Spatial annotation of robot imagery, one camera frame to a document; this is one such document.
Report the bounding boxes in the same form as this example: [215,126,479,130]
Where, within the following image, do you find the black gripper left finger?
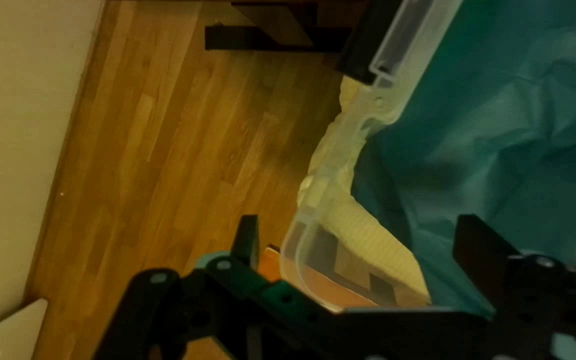
[93,215,333,360]

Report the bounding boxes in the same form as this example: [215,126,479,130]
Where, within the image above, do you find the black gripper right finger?
[452,215,576,360]

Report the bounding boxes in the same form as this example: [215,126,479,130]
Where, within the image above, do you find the teal cloth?
[349,0,576,317]

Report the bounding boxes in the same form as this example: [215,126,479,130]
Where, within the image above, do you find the cream bed sheet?
[295,76,433,309]

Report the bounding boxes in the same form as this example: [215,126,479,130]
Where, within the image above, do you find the clear plastic storage bin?
[278,0,497,317]

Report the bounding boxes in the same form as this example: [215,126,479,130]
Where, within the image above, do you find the white flat board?
[0,298,49,360]

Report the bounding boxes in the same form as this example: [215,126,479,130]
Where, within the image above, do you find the black metal stand frame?
[204,0,403,87]

